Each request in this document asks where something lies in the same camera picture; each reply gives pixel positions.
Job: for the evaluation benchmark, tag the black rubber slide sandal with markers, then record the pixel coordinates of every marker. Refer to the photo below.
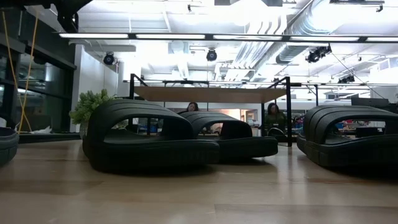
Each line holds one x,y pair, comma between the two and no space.
248,149
342,155
7,146
155,155

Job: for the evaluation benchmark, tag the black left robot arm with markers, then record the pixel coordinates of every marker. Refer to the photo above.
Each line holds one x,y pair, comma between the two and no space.
66,18

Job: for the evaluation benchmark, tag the person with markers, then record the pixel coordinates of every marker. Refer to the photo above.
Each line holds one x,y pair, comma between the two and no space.
275,119
192,107

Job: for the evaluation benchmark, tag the black ceiling spot lamp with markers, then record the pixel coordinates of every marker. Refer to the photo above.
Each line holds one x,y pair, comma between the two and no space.
211,55
317,53
109,58
346,79

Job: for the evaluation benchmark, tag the black office chair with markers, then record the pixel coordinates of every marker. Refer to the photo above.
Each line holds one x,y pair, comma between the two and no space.
276,134

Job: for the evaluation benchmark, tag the green succulent in patterned pot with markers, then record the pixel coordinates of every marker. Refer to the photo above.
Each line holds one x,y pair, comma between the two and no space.
87,105

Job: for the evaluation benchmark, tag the white crumpled bag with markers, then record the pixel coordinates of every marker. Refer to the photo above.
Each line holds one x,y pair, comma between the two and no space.
42,130

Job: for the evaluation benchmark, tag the black monitor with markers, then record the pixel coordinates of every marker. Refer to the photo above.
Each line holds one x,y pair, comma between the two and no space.
370,102

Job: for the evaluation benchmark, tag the wooden shelf with black frame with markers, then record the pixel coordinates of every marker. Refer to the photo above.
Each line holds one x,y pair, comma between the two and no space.
211,94

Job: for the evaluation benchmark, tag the corrugated ventilation duct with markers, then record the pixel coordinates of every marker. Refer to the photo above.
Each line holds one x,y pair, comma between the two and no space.
290,51

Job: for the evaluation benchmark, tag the black aluminium rig frame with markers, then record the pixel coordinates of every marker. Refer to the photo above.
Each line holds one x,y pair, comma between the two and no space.
46,138

